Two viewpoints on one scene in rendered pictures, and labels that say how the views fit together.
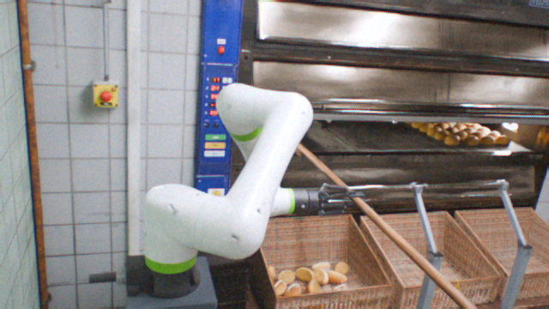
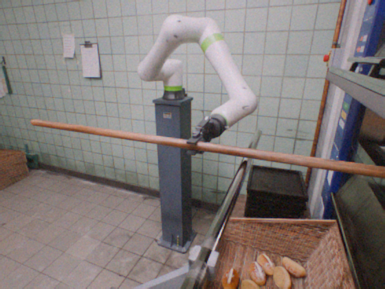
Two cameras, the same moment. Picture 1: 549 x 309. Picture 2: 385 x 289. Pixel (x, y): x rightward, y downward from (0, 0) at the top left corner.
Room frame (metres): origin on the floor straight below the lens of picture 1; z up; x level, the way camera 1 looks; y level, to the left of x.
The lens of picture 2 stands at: (2.12, -0.85, 1.48)
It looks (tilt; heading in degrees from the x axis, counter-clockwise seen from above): 21 degrees down; 131
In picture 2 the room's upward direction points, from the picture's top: straight up
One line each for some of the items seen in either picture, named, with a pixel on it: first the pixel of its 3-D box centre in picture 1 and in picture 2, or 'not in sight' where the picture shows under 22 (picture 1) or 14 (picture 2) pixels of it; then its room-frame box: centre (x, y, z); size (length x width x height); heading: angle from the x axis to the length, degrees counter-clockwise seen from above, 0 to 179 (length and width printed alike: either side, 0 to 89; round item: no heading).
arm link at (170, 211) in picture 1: (176, 226); (170, 74); (0.99, 0.23, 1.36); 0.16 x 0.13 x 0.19; 74
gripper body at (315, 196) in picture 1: (316, 200); (208, 131); (1.60, -0.16, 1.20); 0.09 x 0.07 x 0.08; 109
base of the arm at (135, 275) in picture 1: (147, 271); (177, 92); (0.98, 0.29, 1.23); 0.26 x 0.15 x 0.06; 108
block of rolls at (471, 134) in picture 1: (451, 127); not in sight; (2.97, -1.09, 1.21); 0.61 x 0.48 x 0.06; 19
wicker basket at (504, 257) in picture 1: (517, 250); not in sight; (2.31, -1.36, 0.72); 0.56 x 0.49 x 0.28; 109
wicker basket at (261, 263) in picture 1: (316, 264); (267, 281); (1.94, -0.23, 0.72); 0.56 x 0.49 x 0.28; 110
